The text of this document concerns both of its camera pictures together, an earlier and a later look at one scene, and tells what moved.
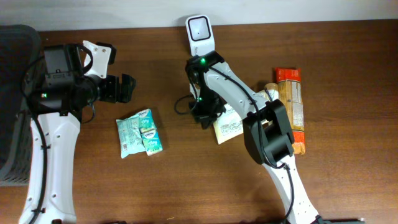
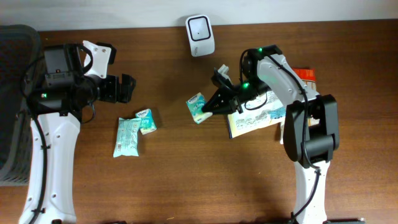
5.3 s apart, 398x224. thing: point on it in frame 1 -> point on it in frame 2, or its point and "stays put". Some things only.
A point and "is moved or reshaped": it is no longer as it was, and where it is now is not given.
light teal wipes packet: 130,140 is moved or reshaped
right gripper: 207,112 -> 233,101
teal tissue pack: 152,142 is moved or reshaped
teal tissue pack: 146,121 stays put
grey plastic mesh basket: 20,50 stays put
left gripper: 111,88 stays put
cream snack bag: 229,123 is moved or reshaped
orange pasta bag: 290,89 is moved or reshaped
